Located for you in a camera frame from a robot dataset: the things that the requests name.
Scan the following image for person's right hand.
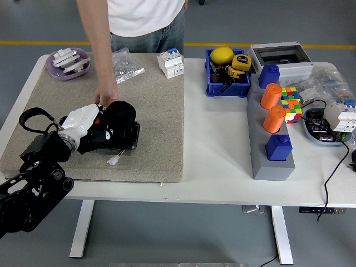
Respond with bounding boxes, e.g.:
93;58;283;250
93;80;120;108

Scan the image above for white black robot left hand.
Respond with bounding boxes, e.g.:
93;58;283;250
60;103;115;140

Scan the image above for black table control panel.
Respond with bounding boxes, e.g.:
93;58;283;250
299;207;348;215

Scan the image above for clear bag of screws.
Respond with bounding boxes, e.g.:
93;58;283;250
111;47;146;85

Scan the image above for white T-shaped plastic piece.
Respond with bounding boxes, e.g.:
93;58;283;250
61;57;91;75

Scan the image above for person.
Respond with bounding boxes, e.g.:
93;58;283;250
76;0;190;108

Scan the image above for purple bowl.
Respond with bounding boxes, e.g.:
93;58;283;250
45;47;92;82

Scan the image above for white plastic strip stack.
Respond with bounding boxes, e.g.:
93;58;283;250
52;51;81;67

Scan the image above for grey-brown mat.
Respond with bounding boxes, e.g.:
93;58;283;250
0;51;186;184

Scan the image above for white circuit breaker blue switches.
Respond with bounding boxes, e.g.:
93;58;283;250
157;47;185;80

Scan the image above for yellow ball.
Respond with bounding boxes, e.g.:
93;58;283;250
209;46;235;67

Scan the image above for yellow round tape measure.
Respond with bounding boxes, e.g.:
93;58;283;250
231;54;253;71

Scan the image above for yellow black tape measure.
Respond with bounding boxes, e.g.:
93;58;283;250
224;65;246;82

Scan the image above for blue plastic bin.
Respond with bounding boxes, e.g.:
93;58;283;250
205;48;252;98

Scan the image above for white table leg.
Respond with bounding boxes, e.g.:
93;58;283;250
271;206;294;265
68;199;95;258

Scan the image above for blue block with knob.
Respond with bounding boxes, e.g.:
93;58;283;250
258;63;281;90
265;134;294;162

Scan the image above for orange cylinder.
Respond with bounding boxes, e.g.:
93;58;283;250
259;83;283;111
263;106;287;134

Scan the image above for grey distribution box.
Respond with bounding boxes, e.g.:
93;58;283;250
247;42;315;85

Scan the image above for multicolour puzzle cube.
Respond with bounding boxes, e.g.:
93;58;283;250
280;87;303;125

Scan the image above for small clear bag white label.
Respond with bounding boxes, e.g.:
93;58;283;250
299;87;323;103

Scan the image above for large clear bag of parts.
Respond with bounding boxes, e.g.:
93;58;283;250
280;62;352;108

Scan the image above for grey block holder base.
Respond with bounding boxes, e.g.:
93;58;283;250
246;81;296;182

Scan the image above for blue-grey bowl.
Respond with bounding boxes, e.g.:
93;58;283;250
301;108;353;147

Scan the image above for white circuit breaker stack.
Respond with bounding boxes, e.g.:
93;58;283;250
324;101;356;134

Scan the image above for wire with white connector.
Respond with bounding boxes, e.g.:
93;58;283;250
107;149;127;167

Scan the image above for black strap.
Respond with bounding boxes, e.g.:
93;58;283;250
220;79;236;93

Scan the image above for metal bracket under table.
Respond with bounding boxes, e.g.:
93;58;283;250
241;205;265;214

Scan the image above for black floor cable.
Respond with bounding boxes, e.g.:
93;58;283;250
260;254;280;267

